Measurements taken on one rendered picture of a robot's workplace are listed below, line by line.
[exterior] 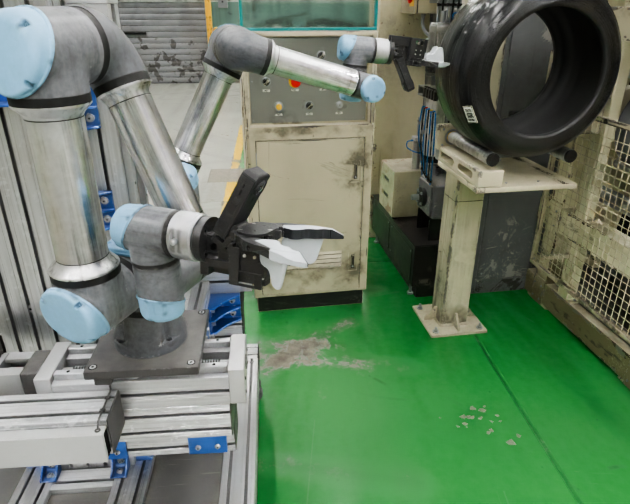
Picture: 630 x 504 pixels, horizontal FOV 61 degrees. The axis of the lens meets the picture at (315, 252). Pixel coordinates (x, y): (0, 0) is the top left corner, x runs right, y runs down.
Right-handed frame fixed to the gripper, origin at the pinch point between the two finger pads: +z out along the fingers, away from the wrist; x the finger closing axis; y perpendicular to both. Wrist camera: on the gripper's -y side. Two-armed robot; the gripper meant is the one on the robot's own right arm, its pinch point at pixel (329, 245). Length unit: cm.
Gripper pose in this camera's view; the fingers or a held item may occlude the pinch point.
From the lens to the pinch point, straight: 73.9
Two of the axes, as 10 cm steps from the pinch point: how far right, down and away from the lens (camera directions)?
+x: -3.6, 2.7, -9.0
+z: 9.3, 1.5, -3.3
